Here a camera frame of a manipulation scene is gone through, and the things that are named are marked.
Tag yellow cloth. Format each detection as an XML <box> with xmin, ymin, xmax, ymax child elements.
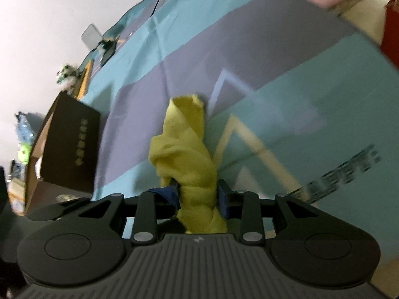
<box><xmin>148</xmin><ymin>94</ymin><xmax>227</xmax><ymax>233</ymax></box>

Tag brown cardboard box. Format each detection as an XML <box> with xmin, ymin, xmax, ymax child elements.
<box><xmin>23</xmin><ymin>92</ymin><xmax>101</xmax><ymax>215</ymax></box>

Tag green frog plush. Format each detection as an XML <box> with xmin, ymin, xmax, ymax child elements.
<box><xmin>17</xmin><ymin>142</ymin><xmax>32</xmax><ymax>165</ymax></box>

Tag blue patterned tablecloth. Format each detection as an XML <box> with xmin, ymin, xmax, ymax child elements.
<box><xmin>74</xmin><ymin>0</ymin><xmax>399</xmax><ymax>287</ymax></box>

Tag blue plastic bag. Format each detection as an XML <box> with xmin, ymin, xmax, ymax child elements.
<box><xmin>15</xmin><ymin>111</ymin><xmax>36</xmax><ymax>149</ymax></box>

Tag yellow book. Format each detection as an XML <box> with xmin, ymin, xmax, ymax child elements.
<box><xmin>73</xmin><ymin>60</ymin><xmax>93</xmax><ymax>101</ymax></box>

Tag small panda plush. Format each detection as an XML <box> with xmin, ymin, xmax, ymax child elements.
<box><xmin>57</xmin><ymin>64</ymin><xmax>79</xmax><ymax>91</ymax></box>

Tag phone stand with mirror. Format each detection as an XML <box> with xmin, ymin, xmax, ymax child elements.
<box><xmin>81</xmin><ymin>24</ymin><xmax>117</xmax><ymax>66</ymax></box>

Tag red box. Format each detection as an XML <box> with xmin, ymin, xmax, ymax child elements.
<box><xmin>381</xmin><ymin>0</ymin><xmax>399</xmax><ymax>68</ymax></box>

